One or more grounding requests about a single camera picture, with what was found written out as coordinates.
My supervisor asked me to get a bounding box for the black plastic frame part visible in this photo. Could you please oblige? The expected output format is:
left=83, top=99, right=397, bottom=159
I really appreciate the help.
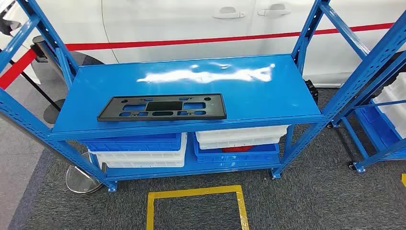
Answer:
left=96, top=92, right=228, bottom=123

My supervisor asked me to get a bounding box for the blue metal shelf rack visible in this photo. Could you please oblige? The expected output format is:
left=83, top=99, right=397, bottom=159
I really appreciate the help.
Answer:
left=0, top=0, right=406, bottom=193
left=327, top=50, right=406, bottom=173

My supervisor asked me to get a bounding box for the red object in bin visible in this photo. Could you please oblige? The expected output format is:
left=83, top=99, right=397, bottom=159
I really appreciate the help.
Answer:
left=222, top=145, right=254, bottom=153

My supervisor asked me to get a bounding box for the blue plastic bin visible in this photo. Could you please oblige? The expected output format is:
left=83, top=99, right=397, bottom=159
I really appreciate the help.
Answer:
left=192, top=135, right=281, bottom=164
left=361, top=100, right=406, bottom=160
left=80, top=132, right=182, bottom=152

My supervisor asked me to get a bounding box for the long red barrier belt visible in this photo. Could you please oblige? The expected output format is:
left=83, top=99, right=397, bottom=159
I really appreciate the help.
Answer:
left=65, top=22, right=394, bottom=51

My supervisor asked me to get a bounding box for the white car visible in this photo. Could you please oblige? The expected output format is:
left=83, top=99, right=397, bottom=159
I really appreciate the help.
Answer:
left=0, top=0, right=406, bottom=88

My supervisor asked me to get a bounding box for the black ridged block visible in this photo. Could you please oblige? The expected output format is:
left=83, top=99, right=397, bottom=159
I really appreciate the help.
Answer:
left=304, top=79, right=319, bottom=105

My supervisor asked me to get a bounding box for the chrome stanchion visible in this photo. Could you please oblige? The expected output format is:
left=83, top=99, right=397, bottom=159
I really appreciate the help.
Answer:
left=0, top=111, right=104, bottom=195

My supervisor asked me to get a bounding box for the short red barrier belt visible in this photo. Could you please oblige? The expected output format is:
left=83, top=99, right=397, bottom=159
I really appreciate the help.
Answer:
left=0, top=49, right=37, bottom=90

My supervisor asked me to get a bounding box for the white car door handle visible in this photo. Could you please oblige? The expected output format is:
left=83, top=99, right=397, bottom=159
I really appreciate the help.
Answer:
left=212, top=6, right=246, bottom=19
left=257, top=3, right=292, bottom=17

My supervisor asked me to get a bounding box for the grey stanchion post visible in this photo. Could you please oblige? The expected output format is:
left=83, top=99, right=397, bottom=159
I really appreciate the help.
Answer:
left=31, top=35, right=66, bottom=79

